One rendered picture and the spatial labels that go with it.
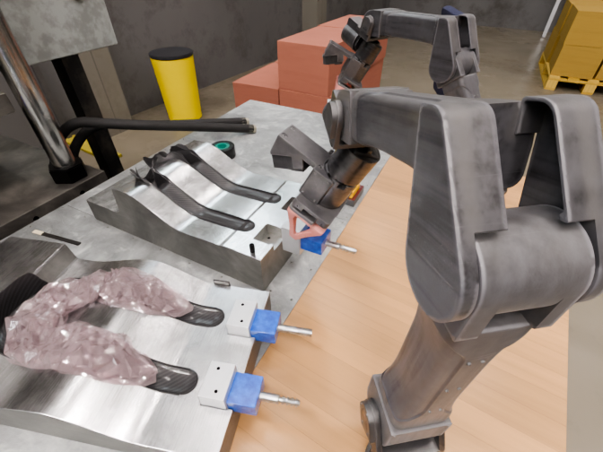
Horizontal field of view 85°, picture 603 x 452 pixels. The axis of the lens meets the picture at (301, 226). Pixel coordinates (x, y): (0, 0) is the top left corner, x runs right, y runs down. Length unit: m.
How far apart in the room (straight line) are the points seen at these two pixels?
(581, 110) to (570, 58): 4.95
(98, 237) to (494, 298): 0.84
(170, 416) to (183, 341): 0.11
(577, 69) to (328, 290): 4.78
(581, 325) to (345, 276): 1.48
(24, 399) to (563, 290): 0.57
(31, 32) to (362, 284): 1.10
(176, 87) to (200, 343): 3.03
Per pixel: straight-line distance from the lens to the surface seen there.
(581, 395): 1.80
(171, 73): 3.40
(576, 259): 0.23
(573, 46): 5.16
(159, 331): 0.58
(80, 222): 0.99
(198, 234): 0.70
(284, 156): 0.50
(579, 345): 1.95
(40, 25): 1.29
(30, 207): 1.16
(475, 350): 0.27
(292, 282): 0.69
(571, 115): 0.23
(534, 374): 0.70
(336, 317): 0.64
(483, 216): 0.19
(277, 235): 0.69
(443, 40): 0.85
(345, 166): 0.45
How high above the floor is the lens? 1.33
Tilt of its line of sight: 40 degrees down
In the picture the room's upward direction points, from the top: straight up
